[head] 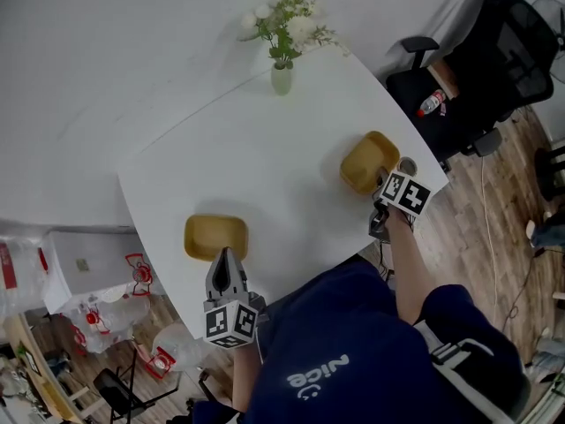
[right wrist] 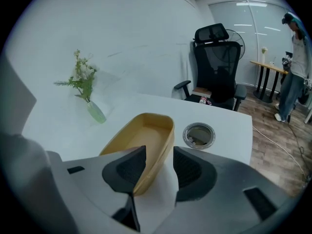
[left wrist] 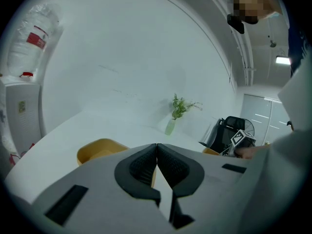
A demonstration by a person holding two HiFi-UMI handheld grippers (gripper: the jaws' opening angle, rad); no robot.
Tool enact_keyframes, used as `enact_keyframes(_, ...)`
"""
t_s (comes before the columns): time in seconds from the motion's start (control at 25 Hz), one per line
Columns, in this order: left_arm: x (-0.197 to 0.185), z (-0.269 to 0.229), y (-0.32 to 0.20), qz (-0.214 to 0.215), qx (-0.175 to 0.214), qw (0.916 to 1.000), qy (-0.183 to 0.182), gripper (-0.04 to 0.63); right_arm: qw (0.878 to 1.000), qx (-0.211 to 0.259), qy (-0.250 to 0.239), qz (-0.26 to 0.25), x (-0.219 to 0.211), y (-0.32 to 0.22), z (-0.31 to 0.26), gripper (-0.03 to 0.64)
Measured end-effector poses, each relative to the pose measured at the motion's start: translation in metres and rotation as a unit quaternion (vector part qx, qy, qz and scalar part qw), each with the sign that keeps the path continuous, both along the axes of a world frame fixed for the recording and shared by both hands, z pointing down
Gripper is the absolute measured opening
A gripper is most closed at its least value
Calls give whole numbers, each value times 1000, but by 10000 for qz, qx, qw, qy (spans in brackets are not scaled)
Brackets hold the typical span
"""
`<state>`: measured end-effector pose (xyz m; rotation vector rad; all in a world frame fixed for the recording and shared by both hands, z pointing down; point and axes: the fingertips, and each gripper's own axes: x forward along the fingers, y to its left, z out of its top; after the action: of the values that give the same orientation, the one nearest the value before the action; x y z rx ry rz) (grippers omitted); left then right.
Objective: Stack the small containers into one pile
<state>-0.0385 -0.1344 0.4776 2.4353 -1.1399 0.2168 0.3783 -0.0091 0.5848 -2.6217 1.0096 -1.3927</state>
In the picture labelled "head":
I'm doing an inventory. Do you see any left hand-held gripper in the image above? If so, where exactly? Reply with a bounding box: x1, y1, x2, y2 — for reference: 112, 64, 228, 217
202, 247, 267, 351

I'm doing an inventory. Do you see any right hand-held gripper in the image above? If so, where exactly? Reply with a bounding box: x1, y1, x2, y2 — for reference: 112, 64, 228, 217
368, 168, 433, 241

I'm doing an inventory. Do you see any person's right forearm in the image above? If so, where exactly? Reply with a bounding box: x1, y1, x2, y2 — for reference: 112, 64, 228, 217
386, 209, 436, 326

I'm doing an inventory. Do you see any person's left forearm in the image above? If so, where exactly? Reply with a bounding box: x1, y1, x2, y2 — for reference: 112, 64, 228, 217
231, 346, 264, 413

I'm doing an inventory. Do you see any red label water bottle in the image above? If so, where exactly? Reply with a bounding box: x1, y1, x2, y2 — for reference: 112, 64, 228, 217
416, 88, 447, 118

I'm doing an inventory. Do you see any brown cardboard box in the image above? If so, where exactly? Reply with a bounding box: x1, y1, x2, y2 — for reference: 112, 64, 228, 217
426, 57, 460, 101

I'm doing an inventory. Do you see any white water dispenser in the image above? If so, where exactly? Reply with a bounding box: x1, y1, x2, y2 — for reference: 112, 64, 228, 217
41, 225, 167, 315

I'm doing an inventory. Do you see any pale green vase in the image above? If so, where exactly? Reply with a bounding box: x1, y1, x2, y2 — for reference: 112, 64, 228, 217
270, 59, 294, 96

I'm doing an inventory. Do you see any person's navy shirt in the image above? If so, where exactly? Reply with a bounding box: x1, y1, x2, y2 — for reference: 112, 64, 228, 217
189, 261, 531, 424

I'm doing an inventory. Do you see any black folding chair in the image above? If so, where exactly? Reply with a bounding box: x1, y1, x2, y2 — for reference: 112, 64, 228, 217
92, 346, 182, 424

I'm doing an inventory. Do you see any black round stand base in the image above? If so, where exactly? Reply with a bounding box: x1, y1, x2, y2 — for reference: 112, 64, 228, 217
533, 143, 565, 202

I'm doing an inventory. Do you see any white flower bouquet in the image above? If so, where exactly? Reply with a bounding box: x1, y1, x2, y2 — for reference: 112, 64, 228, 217
237, 0, 350, 70

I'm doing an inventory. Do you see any black ergonomic office chair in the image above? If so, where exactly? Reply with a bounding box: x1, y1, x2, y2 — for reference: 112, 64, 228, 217
385, 0, 558, 174

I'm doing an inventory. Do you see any light wooden desk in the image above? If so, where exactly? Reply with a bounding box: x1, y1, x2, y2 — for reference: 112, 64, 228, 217
4, 314, 85, 424

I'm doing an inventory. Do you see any black standing fan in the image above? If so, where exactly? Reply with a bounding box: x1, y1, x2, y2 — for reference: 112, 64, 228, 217
531, 0, 565, 83

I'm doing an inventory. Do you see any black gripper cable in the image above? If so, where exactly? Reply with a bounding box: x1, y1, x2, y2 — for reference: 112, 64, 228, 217
373, 236, 396, 282

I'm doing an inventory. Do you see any black white shoulder strap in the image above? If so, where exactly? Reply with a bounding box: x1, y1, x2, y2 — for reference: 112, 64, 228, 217
414, 320, 531, 419

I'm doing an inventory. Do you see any small black picture frame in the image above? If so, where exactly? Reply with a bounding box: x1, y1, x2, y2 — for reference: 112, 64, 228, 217
17, 344, 43, 377

